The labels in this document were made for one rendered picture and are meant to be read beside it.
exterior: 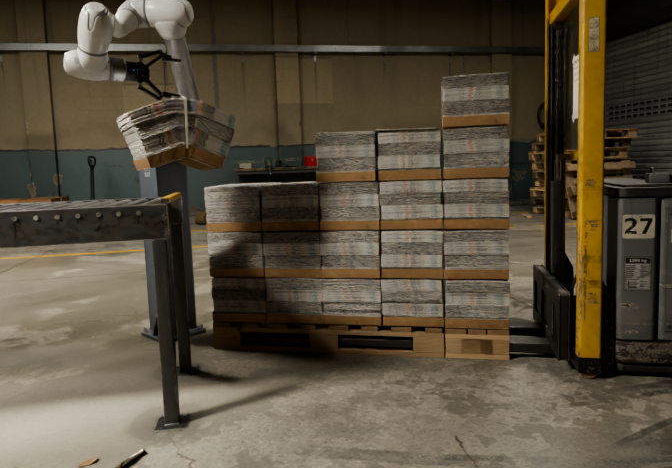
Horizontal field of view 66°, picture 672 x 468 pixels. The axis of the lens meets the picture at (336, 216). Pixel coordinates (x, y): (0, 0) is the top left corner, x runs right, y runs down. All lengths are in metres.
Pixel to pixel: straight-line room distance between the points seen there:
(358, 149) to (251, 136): 6.88
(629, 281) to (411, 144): 1.06
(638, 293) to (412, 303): 0.93
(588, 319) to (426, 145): 0.99
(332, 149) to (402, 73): 7.44
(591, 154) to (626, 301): 0.62
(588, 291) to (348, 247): 1.04
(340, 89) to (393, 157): 7.14
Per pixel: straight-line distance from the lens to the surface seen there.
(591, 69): 2.32
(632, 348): 2.50
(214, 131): 2.19
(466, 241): 2.44
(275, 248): 2.56
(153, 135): 2.15
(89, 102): 9.58
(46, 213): 1.99
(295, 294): 2.59
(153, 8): 2.64
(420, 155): 2.41
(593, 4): 2.36
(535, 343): 2.61
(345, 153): 2.46
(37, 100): 9.71
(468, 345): 2.56
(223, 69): 9.38
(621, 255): 2.40
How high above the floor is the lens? 0.92
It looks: 6 degrees down
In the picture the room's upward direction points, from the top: 2 degrees counter-clockwise
